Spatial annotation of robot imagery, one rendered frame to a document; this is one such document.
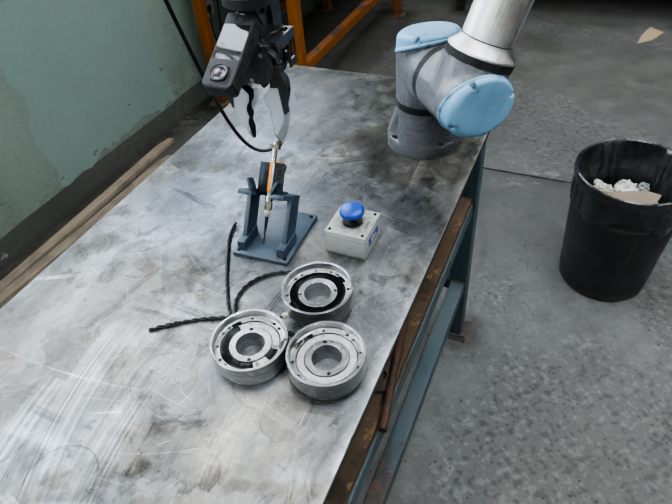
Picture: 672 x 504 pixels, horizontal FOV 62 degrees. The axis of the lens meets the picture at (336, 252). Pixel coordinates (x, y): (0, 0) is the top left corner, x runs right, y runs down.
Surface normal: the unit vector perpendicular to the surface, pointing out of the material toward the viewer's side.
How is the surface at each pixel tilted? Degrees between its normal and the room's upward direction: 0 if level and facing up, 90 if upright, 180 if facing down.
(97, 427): 0
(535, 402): 0
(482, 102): 97
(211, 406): 0
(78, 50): 90
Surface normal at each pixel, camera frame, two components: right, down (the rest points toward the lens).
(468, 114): 0.29, 0.72
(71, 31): 0.91, 0.22
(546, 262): -0.07, -0.73
